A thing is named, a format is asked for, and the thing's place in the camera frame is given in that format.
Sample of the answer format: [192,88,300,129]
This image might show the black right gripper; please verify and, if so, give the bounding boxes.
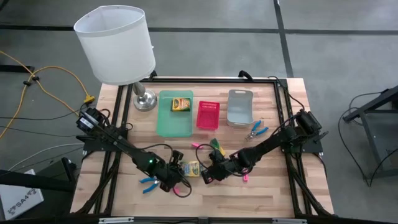
[201,154,241,185]

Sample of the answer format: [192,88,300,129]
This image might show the plastic-wrapped crayon box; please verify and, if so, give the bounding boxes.
[180,161,201,178]

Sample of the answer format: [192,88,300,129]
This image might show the yellow green crayon box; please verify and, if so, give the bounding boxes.
[171,97,192,112]
[210,138,226,156]

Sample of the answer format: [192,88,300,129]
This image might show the blue-handled pliers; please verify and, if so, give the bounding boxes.
[139,176,161,194]
[244,120,269,141]

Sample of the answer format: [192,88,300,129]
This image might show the green plastic tray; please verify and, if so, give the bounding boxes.
[155,90,194,138]

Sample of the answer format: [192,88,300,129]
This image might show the red slotted plastic basket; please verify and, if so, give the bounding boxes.
[196,100,221,131]

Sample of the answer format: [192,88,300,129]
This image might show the grey plastic bin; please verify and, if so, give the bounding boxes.
[226,89,254,128]

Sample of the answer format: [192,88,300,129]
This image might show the black equipment stand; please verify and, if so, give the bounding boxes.
[0,157,77,192]

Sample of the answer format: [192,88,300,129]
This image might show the white shade table lamp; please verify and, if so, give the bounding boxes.
[73,4,158,112]

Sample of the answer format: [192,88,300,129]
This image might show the white box with black print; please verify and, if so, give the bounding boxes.
[0,169,44,221]

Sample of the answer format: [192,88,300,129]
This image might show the black side table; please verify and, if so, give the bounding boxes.
[341,84,398,181]

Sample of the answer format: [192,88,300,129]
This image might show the black floor bar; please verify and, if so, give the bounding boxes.
[0,64,35,74]

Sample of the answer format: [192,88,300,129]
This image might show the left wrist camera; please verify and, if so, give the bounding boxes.
[169,150,185,165]

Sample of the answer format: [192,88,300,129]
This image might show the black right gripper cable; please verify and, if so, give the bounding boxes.
[195,142,215,169]

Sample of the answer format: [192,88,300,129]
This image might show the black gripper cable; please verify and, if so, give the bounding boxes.
[195,142,215,169]
[136,142,193,198]

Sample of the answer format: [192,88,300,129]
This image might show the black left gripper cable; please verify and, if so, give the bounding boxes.
[136,142,193,198]

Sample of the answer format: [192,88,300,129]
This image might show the silver aluminium rail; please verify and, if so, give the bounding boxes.
[98,217,134,224]
[272,218,308,224]

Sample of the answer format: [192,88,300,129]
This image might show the black aluminium table frame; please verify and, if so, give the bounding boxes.
[71,77,335,224]

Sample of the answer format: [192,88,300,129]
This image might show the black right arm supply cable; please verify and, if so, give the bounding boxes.
[238,70,307,114]

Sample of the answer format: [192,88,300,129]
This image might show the yellow extension cable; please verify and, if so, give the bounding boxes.
[0,50,96,140]

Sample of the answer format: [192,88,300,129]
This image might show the black looped floor cable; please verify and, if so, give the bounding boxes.
[337,91,398,188]

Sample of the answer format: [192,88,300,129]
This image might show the white floor cable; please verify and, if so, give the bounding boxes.
[7,142,85,172]

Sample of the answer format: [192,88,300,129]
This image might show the thin black floor cable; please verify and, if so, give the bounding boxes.
[0,108,82,121]
[0,125,79,138]

